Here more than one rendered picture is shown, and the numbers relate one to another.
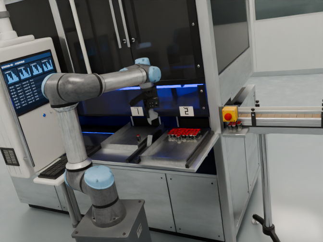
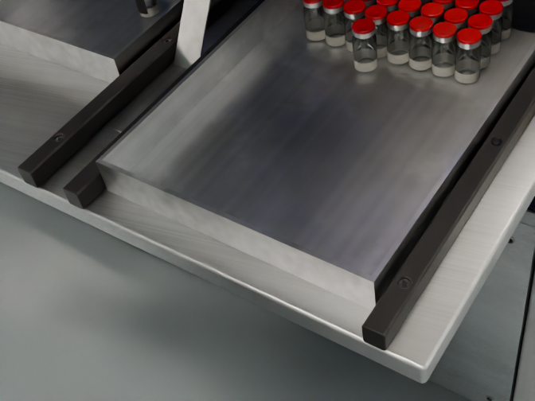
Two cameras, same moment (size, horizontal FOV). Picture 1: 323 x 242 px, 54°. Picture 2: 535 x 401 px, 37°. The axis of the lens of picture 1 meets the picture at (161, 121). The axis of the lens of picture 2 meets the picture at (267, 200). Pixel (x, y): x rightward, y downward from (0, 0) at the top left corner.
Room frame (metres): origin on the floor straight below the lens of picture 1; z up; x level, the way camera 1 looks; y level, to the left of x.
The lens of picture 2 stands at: (1.05, -0.10, 1.35)
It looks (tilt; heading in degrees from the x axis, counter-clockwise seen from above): 47 degrees down; 13
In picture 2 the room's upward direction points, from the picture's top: 12 degrees counter-clockwise
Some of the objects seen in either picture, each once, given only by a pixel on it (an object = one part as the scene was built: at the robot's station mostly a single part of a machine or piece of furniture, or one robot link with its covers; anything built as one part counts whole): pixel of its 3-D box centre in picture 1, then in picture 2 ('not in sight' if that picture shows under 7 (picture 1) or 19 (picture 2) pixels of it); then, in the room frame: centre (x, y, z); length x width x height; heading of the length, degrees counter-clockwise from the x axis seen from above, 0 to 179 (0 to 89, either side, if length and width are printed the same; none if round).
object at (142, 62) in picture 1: (142, 68); not in sight; (1.66, 0.05, 1.33); 0.09 x 0.08 x 0.11; 136
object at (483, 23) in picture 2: (183, 135); (399, 21); (1.68, -0.11, 0.90); 0.18 x 0.02 x 0.05; 60
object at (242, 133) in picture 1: (236, 130); not in sight; (1.69, -0.42, 0.87); 0.14 x 0.13 x 0.02; 150
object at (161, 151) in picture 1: (176, 145); (339, 98); (1.58, -0.05, 0.90); 0.34 x 0.26 x 0.04; 150
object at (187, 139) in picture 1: (181, 137); (388, 35); (1.66, -0.10, 0.90); 0.18 x 0.02 x 0.05; 60
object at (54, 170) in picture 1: (68, 160); not in sight; (1.82, 0.61, 0.82); 0.40 x 0.14 x 0.02; 151
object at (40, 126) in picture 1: (29, 102); not in sight; (1.94, 0.79, 1.19); 0.50 x 0.19 x 0.78; 150
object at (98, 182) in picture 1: (100, 184); not in sight; (1.20, 0.31, 0.96); 0.13 x 0.12 x 0.14; 46
